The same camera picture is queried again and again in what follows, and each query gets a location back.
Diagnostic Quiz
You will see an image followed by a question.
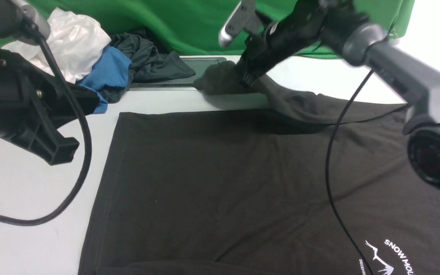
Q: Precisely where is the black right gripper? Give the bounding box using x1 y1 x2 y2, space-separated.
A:
235 0 369 86

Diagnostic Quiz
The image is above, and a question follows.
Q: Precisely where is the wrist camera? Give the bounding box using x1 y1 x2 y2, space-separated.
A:
11 0 51 46
218 0 272 48

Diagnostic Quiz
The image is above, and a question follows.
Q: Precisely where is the gray long-sleeved shirt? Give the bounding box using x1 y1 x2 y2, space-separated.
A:
78 76 440 275

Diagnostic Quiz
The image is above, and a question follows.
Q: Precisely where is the blue crumpled shirt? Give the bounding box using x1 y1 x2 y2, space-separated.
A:
77 45 132 114

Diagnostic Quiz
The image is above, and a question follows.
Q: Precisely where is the dark teal crumpled shirt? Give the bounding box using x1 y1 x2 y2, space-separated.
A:
99 32 180 104

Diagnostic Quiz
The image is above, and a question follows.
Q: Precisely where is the black left camera cable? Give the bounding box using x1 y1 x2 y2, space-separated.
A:
0 29 92 226

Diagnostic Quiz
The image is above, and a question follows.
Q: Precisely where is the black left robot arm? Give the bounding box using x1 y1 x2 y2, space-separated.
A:
0 0 99 165

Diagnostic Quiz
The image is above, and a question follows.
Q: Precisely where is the blue binder clip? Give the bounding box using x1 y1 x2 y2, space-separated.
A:
385 27 398 40

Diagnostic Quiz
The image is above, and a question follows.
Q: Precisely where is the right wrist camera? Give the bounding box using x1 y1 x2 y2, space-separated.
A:
218 0 272 48

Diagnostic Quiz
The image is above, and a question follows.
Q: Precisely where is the green backdrop cloth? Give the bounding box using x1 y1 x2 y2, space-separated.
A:
0 0 416 60

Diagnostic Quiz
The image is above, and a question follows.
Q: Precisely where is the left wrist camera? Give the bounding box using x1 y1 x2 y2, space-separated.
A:
11 0 51 46

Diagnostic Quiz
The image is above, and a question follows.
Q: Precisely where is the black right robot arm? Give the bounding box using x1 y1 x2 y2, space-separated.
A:
218 0 440 189

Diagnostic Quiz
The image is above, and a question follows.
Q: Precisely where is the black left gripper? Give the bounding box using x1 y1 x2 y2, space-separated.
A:
0 50 80 165

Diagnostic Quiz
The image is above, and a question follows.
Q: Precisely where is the white crumpled shirt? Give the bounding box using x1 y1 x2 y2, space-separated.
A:
0 8 112 84

